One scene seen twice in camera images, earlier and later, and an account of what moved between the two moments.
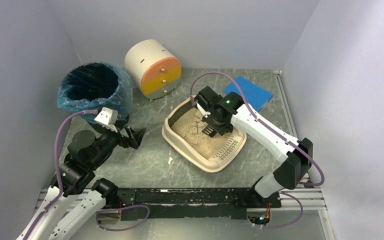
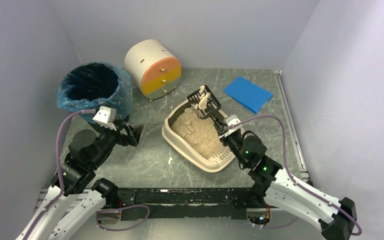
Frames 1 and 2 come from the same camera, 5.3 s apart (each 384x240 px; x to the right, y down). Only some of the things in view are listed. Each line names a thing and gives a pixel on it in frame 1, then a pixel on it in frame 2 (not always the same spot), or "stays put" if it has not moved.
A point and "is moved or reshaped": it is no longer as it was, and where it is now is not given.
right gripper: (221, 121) -> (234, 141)
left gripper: (125, 136) stays put
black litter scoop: (209, 131) is moved or reshaped
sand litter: (189, 128) stays put
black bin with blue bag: (87, 87) stays put
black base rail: (221, 203) stays put
